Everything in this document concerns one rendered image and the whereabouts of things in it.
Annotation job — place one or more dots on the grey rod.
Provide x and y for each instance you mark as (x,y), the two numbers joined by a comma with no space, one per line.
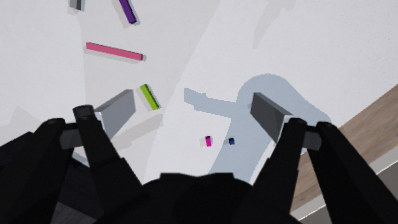
(75,4)

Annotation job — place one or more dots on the small magenta block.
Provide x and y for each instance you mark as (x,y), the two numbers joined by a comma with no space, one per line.
(208,141)

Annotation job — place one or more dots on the pink rod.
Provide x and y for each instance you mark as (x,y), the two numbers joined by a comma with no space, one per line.
(114,51)

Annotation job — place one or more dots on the purple rod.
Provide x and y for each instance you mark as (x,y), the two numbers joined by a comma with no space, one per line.
(128,11)

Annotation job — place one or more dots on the lime green rod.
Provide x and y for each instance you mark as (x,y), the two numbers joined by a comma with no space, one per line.
(149,97)

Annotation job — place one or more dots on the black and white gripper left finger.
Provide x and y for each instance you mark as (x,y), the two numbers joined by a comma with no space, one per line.
(30,184)

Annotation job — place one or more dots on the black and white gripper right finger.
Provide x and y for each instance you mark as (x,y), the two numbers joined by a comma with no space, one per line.
(352,191)

